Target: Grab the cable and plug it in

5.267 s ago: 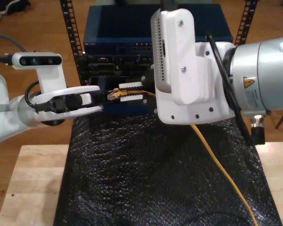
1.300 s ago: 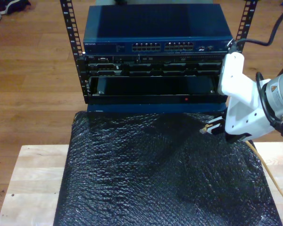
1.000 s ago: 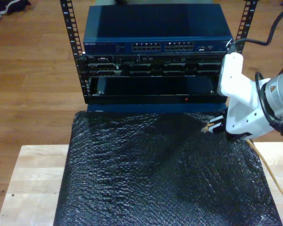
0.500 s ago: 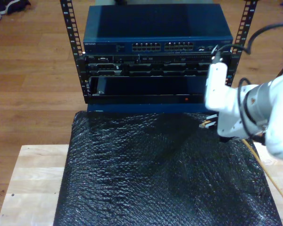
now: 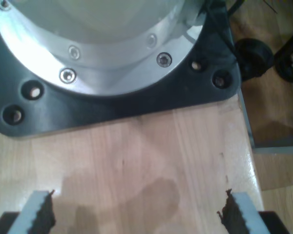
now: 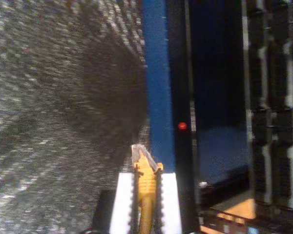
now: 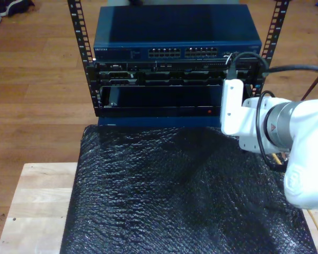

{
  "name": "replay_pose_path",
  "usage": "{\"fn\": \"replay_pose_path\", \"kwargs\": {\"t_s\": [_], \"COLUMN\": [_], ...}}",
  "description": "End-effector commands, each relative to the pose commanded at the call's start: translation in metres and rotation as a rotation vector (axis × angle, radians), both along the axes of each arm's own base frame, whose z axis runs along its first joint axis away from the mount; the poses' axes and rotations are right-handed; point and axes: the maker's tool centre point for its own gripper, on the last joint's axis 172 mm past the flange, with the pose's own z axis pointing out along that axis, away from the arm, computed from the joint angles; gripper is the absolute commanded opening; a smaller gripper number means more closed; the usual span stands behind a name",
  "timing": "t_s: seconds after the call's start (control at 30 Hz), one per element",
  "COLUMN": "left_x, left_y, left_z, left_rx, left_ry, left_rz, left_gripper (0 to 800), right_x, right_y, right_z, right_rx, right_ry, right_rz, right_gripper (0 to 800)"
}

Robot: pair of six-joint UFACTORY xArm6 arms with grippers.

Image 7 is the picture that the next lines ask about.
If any yellow network cable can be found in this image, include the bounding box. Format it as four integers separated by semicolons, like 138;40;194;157
272;152;318;254

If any black bubble mat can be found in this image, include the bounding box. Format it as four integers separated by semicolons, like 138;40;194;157
59;124;317;254

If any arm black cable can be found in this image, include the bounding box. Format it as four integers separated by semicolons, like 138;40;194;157
225;51;318;173

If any black rack server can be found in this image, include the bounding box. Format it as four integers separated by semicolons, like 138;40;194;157
95;61;260;87

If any blue network switch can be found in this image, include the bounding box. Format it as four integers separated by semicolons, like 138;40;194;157
93;4;263;62

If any black rack frame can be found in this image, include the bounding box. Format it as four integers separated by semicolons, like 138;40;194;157
67;0;291;117

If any dark sneaker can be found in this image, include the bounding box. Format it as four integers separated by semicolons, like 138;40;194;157
0;0;36;17

